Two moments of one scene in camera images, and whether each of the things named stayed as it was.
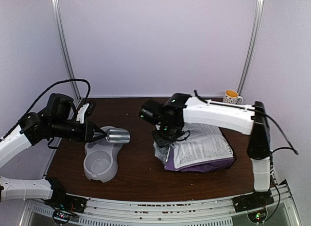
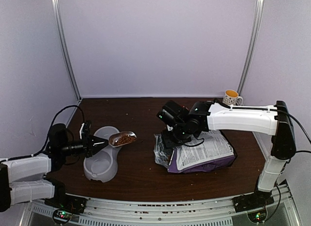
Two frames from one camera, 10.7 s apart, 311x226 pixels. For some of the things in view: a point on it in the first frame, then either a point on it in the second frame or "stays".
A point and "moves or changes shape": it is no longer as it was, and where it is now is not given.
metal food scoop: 117,135 moves or changes shape
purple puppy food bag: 207,149 stays
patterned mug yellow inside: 232,96 stays
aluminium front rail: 220,212 stays
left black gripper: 89,127 -> 93,149
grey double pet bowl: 100,162 stays
